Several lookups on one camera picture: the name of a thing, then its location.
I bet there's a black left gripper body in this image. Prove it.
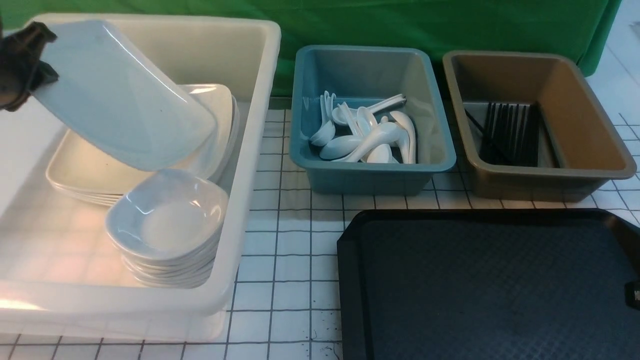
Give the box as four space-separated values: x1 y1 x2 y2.
0 22 59 112

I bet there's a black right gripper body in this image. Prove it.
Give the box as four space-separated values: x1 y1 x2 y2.
625 281 640 306

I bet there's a large white square plate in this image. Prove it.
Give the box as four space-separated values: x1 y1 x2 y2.
33 19 218 172

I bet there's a stack of white square plates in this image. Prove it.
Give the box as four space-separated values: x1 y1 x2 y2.
45 83 240 207

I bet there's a brown plastic bin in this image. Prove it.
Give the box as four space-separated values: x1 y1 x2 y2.
442 50 637 202

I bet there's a bundle of black chopsticks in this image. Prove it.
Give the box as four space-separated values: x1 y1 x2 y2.
465 101 565 168

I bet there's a black serving tray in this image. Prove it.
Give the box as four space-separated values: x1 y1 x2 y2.
337 208 640 360

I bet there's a large white plastic tub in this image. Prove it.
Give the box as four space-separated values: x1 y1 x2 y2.
1 13 281 344

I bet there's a stack of white small bowls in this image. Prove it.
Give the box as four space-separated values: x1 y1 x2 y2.
105 169 229 289

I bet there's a green backdrop cloth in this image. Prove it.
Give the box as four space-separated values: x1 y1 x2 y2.
1 0 621 97

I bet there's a pile of white spoons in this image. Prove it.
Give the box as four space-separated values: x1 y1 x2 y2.
308 91 418 164

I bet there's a teal plastic bin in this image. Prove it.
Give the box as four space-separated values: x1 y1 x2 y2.
289 45 457 196

